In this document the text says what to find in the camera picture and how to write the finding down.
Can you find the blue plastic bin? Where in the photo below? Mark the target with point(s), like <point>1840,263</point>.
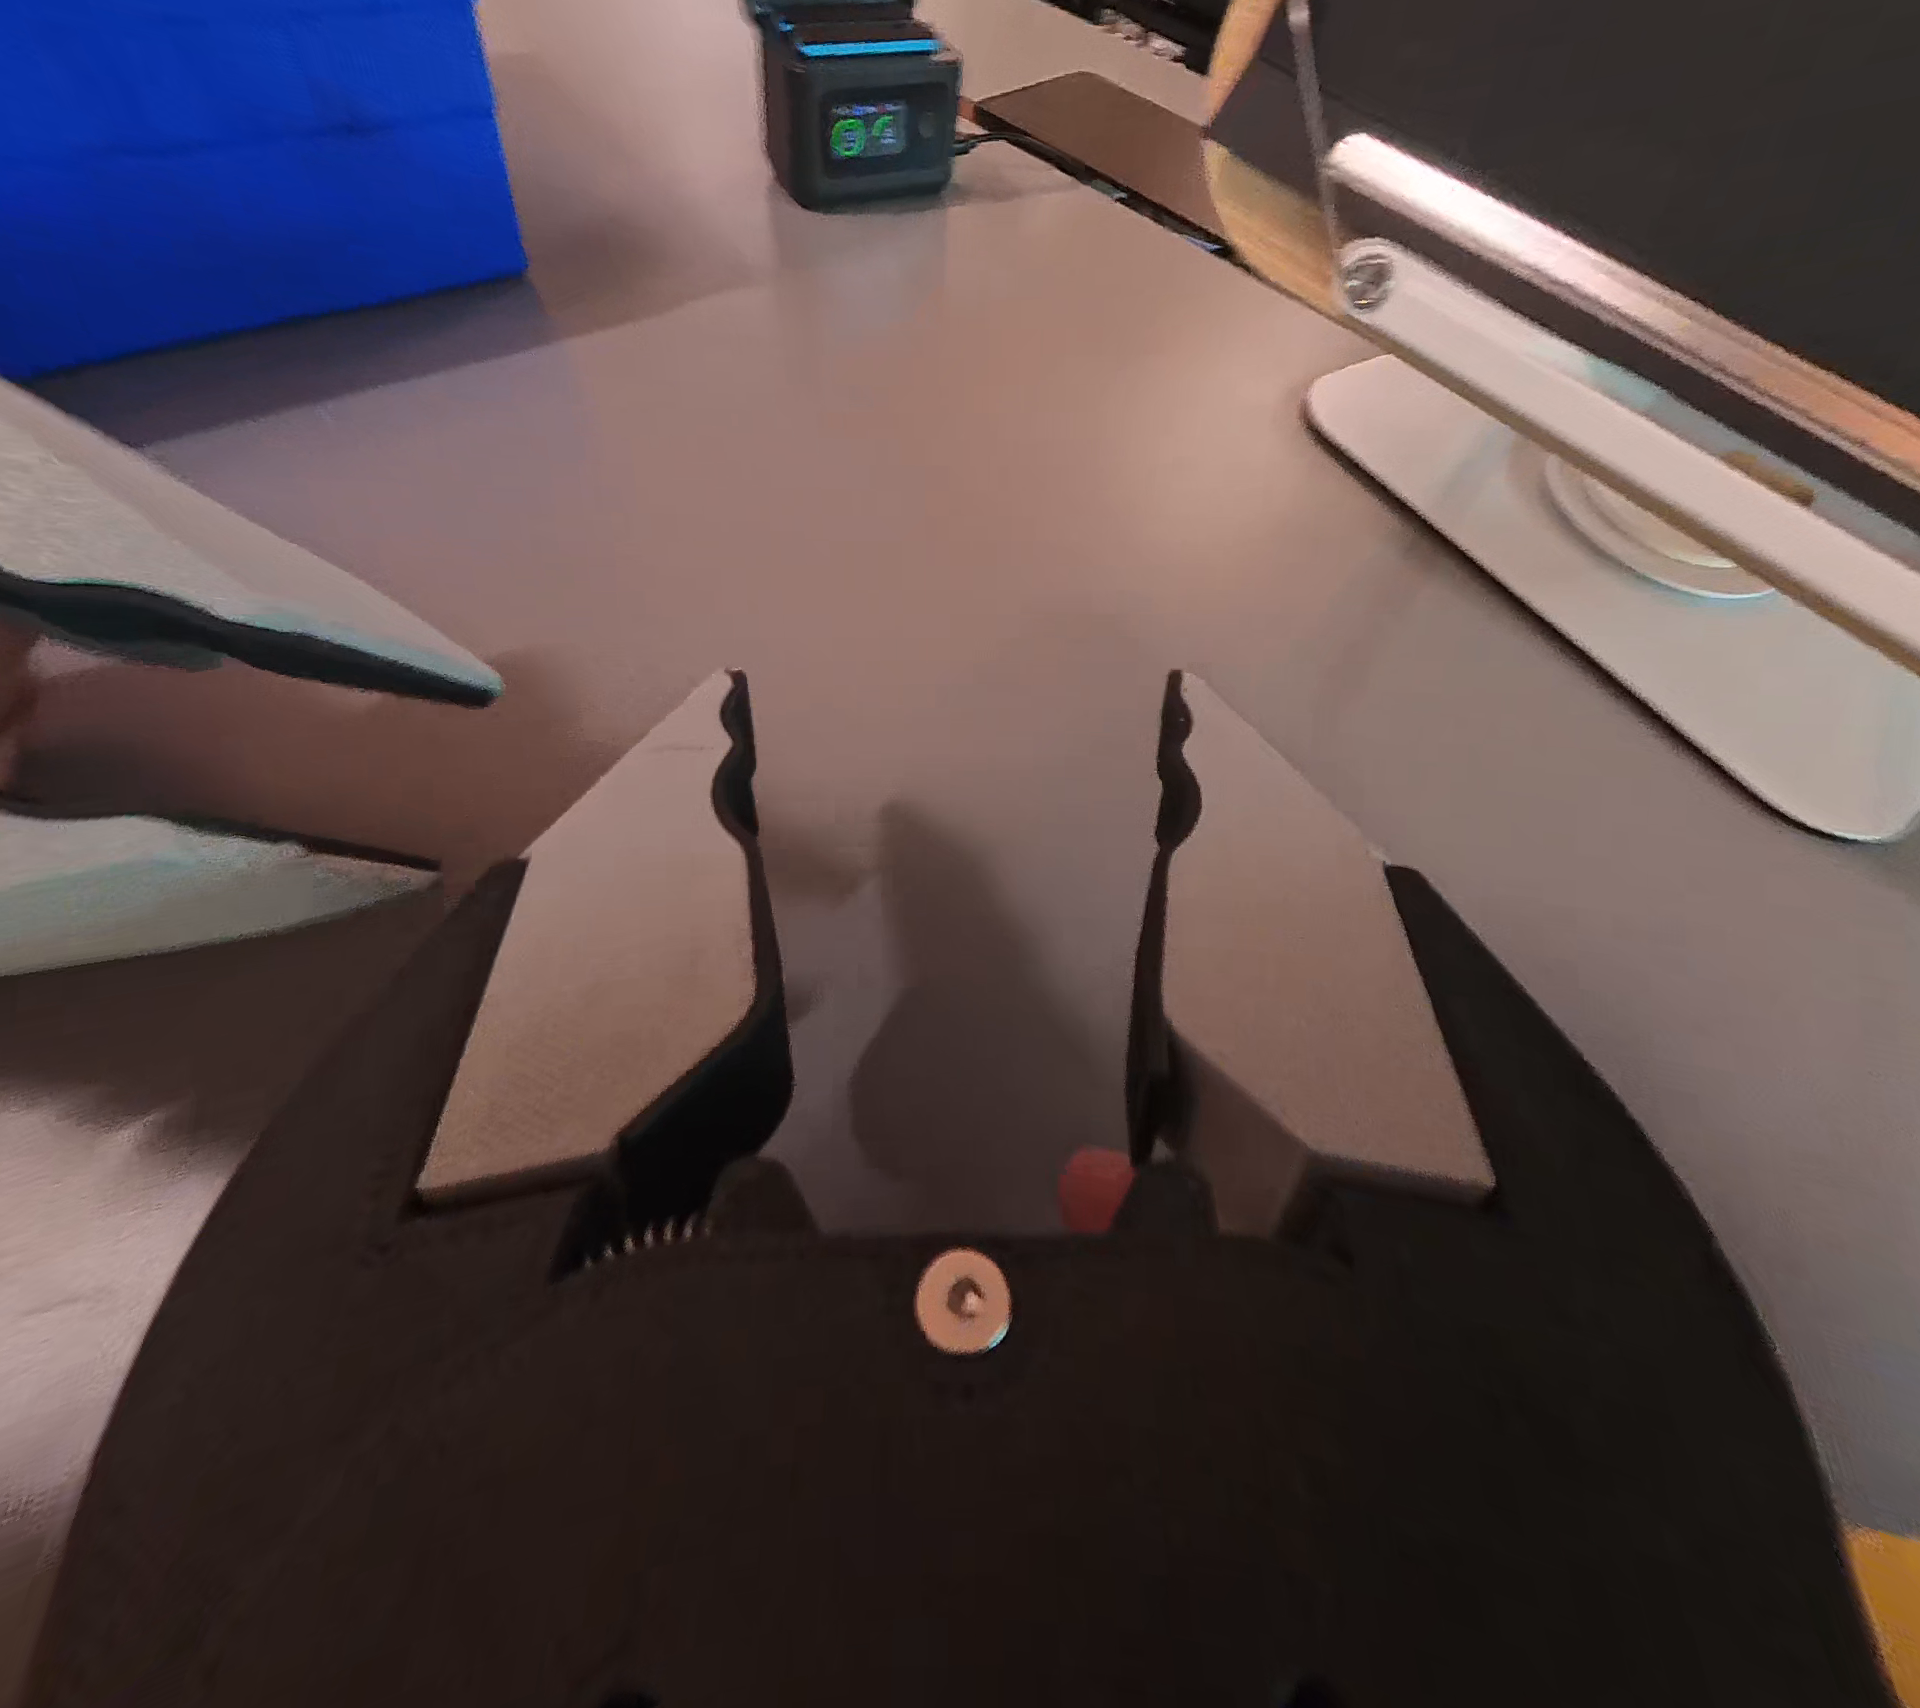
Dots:
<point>240,88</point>

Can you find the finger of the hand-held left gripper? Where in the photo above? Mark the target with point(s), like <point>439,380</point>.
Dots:
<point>182,569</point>
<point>182,883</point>

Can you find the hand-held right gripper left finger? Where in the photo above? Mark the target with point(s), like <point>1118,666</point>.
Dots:
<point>601,1019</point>

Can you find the black device case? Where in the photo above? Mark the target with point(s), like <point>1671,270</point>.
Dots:
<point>857,119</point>

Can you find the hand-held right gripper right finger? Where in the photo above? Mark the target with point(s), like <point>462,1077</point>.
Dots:
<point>1306,1005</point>

